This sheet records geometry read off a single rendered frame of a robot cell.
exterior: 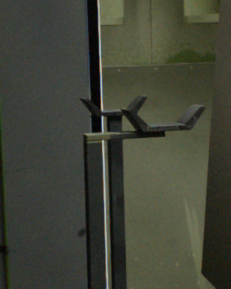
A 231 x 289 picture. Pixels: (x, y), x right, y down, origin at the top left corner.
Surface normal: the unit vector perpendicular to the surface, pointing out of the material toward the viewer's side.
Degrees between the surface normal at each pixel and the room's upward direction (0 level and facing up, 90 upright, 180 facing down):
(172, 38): 90
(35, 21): 90
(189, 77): 57
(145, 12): 90
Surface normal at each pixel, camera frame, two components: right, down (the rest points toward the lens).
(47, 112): 0.24, 0.09
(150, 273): 0.18, -0.47
